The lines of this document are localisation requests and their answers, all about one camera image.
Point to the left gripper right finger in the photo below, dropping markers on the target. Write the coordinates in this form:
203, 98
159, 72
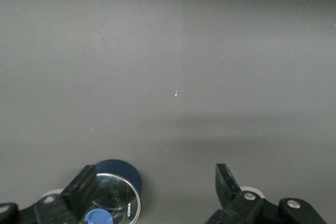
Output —
228, 195

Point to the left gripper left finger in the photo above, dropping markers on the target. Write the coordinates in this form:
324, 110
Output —
81, 190

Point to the dark blue saucepan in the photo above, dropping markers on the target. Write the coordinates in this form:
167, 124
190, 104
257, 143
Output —
123, 167

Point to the dark grey table mat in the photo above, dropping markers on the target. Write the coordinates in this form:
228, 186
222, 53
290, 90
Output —
157, 51

